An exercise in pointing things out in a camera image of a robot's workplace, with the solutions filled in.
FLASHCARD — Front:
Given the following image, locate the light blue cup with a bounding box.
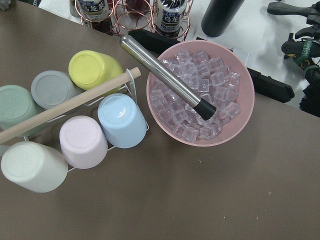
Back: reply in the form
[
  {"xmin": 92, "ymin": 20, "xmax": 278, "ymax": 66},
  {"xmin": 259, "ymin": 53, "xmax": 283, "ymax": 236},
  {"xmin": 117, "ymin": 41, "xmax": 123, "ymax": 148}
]
[{"xmin": 97, "ymin": 93, "xmax": 147, "ymax": 149}]

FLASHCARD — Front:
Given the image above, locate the steel muddler with black tip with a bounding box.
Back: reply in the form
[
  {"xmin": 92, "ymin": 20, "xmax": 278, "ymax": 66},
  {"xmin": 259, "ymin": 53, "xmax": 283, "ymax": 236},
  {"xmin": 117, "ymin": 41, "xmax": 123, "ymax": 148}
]
[{"xmin": 120, "ymin": 35, "xmax": 217, "ymax": 121}]

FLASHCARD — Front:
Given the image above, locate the pink bowl of ice cubes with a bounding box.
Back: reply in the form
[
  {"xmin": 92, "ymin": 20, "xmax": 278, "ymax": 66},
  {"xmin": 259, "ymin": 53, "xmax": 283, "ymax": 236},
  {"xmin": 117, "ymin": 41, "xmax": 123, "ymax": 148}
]
[{"xmin": 146, "ymin": 40, "xmax": 255, "ymax": 147}]

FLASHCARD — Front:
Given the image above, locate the pink cup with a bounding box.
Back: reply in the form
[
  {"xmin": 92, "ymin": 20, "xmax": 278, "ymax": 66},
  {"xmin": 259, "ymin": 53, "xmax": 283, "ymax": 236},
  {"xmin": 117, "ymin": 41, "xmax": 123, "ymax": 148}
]
[{"xmin": 59, "ymin": 115, "xmax": 108, "ymax": 169}]

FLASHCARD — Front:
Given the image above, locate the yellow cup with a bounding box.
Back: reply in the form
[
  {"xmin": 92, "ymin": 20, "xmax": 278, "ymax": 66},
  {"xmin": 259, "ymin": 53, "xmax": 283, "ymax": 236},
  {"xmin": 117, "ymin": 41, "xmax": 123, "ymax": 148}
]
[{"xmin": 68, "ymin": 50, "xmax": 124, "ymax": 90}]

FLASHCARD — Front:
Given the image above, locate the oolong tea bottle right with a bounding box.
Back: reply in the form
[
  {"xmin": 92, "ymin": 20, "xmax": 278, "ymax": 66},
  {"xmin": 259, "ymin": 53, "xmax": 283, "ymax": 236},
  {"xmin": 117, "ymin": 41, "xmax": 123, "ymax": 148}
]
[{"xmin": 155, "ymin": 0, "xmax": 187, "ymax": 38}]

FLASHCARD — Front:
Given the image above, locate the oolong tea bottle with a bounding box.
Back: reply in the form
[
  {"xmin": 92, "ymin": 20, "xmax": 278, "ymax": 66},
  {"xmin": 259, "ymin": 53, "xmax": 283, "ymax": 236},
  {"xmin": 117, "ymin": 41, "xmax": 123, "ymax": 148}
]
[
  {"xmin": 75, "ymin": 0, "xmax": 114, "ymax": 36},
  {"xmin": 155, "ymin": 0, "xmax": 187, "ymax": 38}
]

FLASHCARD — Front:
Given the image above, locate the grey cup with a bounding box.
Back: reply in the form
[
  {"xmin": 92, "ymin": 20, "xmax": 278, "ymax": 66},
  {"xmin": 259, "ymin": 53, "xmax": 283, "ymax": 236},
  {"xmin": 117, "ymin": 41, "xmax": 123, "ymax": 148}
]
[{"xmin": 31, "ymin": 70, "xmax": 84, "ymax": 110}]

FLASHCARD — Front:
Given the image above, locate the black thermos bottle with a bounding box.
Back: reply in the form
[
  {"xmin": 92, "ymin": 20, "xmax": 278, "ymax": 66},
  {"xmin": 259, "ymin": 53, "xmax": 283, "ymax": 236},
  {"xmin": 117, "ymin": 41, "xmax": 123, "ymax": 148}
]
[{"xmin": 201, "ymin": 0, "xmax": 244, "ymax": 37}]

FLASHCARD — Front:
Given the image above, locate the oolong tea bottle left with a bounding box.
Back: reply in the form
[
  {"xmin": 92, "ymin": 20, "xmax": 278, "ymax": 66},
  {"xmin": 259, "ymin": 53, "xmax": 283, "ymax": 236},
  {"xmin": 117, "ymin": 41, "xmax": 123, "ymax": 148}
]
[{"xmin": 75, "ymin": 0, "xmax": 114, "ymax": 36}]

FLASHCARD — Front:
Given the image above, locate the white cup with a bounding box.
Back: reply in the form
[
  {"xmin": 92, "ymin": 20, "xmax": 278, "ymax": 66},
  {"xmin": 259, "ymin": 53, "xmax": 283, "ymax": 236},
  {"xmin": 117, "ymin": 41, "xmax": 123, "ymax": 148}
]
[{"xmin": 1, "ymin": 141, "xmax": 68, "ymax": 193}]

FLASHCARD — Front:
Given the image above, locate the mint green cup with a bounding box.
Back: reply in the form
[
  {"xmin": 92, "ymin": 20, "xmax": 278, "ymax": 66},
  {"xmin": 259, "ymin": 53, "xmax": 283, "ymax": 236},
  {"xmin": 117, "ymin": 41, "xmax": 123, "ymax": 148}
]
[{"xmin": 0, "ymin": 85, "xmax": 44, "ymax": 130}]

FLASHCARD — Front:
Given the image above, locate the white wire cup rack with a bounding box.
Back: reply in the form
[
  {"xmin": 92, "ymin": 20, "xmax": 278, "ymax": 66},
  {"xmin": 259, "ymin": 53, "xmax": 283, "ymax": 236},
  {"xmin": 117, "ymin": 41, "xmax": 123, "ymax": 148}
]
[{"xmin": 0, "ymin": 67, "xmax": 141, "ymax": 143}]

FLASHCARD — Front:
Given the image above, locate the copper wire bottle rack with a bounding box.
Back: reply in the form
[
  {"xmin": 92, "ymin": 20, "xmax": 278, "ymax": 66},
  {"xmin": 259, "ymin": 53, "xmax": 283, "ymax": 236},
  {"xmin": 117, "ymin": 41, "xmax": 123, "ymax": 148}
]
[{"xmin": 70, "ymin": 0, "xmax": 193, "ymax": 41}]

